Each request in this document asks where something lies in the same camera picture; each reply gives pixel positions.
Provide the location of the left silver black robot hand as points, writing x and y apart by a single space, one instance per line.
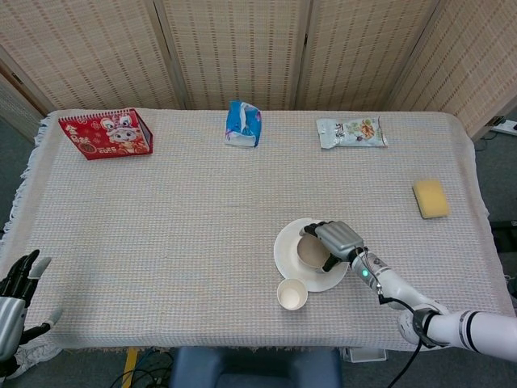
12 307

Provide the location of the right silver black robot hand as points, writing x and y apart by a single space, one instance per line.
337 240

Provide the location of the beige bowl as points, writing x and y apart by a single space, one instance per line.
313 252

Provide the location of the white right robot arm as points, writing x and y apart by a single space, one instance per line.
412 301

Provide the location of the white paper cup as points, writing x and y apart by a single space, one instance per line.
291 294

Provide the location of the white round plate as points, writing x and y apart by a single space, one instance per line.
291 262

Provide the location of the yellow sponge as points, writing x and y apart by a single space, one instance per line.
431 198

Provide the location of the white snack bag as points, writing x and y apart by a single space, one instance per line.
351 132

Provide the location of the white box under table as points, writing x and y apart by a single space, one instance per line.
363 354

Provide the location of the blue tissue pack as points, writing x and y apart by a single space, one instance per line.
242 125

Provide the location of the blue chair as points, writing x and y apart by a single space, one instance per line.
254 368

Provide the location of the light woven tablecloth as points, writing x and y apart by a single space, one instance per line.
182 226

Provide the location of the red desk calendar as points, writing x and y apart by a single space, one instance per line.
107 135

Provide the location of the white power strip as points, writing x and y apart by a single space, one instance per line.
504 126

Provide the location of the bamboo folding screen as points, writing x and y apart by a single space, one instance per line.
258 52

